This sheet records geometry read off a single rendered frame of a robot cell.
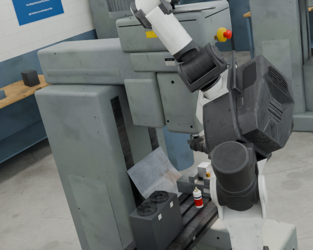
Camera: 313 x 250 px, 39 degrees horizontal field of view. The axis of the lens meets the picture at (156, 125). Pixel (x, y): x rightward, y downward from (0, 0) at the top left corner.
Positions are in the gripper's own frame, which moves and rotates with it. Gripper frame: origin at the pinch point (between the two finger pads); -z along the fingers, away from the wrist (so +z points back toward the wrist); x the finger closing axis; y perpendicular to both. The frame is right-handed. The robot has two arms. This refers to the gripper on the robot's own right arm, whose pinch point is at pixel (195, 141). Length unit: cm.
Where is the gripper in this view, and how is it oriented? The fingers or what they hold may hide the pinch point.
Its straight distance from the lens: 220.8
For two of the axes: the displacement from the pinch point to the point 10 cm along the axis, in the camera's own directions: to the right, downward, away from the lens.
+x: -8.1, 3.5, -4.7
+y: 1.9, 9.2, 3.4
